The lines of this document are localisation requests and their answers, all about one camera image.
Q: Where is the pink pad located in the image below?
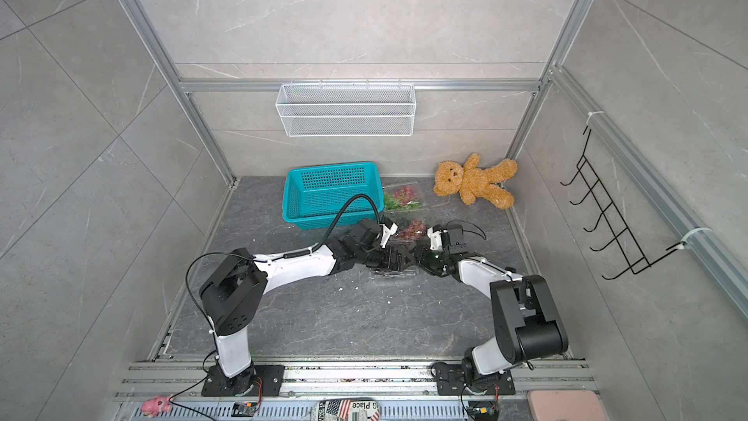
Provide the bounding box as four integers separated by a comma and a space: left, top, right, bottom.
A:
527, 390, 607, 421

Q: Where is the brown teddy bear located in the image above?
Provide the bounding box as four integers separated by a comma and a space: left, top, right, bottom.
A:
434, 153, 518, 210

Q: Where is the pink plush toy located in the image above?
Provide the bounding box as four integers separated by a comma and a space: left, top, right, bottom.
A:
139, 396, 173, 418

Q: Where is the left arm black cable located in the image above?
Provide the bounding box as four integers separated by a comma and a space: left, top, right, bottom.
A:
168, 193, 384, 421

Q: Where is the teal plastic basket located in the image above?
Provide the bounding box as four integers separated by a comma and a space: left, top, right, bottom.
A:
282, 162, 384, 230

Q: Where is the white wire mesh shelf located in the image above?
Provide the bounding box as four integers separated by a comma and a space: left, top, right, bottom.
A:
276, 83, 417, 138

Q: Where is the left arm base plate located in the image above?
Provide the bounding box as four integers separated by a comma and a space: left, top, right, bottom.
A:
201, 364, 286, 397

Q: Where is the green grape bunch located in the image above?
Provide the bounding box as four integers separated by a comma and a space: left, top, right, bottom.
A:
384, 192, 424, 212

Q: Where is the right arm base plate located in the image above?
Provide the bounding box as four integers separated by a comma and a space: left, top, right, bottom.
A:
430, 362, 516, 396

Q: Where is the black wire hook rack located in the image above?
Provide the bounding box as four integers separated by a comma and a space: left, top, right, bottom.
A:
560, 126, 687, 282

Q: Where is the clear clamshell container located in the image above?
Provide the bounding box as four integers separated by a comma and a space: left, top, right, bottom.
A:
369, 268, 419, 288
383, 182, 427, 212
391, 212, 432, 242

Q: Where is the flag pattern object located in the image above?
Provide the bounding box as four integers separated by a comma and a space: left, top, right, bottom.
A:
309, 398, 382, 421

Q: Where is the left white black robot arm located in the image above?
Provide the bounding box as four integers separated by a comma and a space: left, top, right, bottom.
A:
199, 218, 415, 379

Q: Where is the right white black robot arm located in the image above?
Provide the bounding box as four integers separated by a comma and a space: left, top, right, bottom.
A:
413, 224, 569, 383

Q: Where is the red grape bunch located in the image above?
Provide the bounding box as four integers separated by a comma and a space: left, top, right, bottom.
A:
397, 220, 428, 241
393, 185, 420, 208

